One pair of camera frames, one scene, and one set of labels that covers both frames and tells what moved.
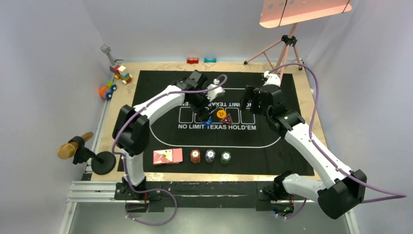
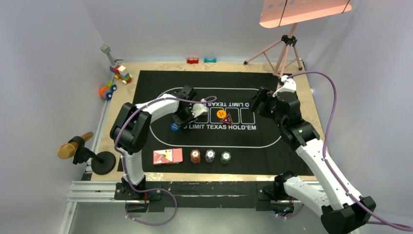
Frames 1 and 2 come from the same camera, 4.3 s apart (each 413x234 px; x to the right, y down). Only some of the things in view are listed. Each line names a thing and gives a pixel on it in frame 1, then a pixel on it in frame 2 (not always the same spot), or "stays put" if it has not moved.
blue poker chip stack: (210, 156) stays put
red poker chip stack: (195, 155) stays put
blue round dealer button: (208, 122) -> (175, 126)
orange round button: (221, 114) stays put
